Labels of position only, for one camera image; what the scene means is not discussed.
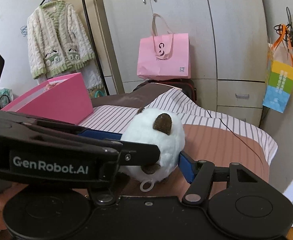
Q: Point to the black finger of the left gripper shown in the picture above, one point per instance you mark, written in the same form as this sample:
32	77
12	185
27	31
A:
138	154

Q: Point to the white brown plush toy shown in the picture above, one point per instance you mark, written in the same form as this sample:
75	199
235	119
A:
155	127

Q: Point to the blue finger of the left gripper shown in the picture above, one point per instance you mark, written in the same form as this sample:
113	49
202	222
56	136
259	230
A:
100	135

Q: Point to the black hard case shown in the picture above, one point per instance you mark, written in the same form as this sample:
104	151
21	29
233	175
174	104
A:
186	85

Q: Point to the striped brown bed cover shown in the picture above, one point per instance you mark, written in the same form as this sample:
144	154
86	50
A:
216	137

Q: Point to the grey wardrobe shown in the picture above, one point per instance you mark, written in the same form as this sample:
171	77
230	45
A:
228	47

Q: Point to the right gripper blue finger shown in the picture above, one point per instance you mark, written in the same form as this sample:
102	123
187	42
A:
199	174

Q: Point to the cream green knit cardigan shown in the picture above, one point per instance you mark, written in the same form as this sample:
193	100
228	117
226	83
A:
57	41

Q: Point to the white lace garment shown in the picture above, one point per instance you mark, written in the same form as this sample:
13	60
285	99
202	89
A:
90	75

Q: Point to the pink tote bag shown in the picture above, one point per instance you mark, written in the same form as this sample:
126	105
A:
164	57

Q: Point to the pink storage box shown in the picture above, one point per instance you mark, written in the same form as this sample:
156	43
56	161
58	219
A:
64	98

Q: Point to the colourful paper gift bag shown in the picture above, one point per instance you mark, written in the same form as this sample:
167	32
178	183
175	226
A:
279	79

